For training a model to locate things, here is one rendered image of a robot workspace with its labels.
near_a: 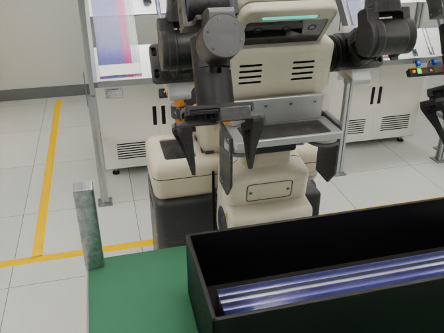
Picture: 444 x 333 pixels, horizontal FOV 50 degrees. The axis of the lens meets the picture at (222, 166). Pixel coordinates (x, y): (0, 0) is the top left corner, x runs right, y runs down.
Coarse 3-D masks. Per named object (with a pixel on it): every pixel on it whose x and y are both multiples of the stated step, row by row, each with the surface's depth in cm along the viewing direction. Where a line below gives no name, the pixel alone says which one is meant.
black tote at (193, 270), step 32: (256, 224) 71; (288, 224) 72; (320, 224) 74; (352, 224) 75; (384, 224) 77; (416, 224) 79; (192, 256) 65; (224, 256) 72; (256, 256) 74; (288, 256) 75; (320, 256) 77; (352, 256) 79; (384, 256) 80; (192, 288) 68; (384, 288) 59; (416, 288) 60; (224, 320) 55; (256, 320) 56; (288, 320) 57; (320, 320) 59; (352, 320) 60; (384, 320) 62; (416, 320) 63
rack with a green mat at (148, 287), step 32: (96, 224) 76; (96, 256) 78; (128, 256) 82; (160, 256) 82; (96, 288) 75; (128, 288) 75; (160, 288) 75; (96, 320) 69; (128, 320) 69; (160, 320) 69; (192, 320) 69
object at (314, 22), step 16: (240, 0) 94; (256, 0) 94; (272, 0) 95; (288, 0) 96; (304, 0) 96; (320, 0) 96; (240, 16) 95; (256, 16) 94; (272, 16) 95; (288, 16) 96; (304, 16) 97; (320, 16) 98; (256, 32) 100; (272, 32) 101; (288, 32) 102; (304, 32) 103; (320, 32) 104
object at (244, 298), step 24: (384, 264) 73; (408, 264) 73; (432, 264) 73; (240, 288) 69; (264, 288) 69; (288, 288) 69; (312, 288) 69; (336, 288) 69; (360, 288) 69; (240, 312) 65
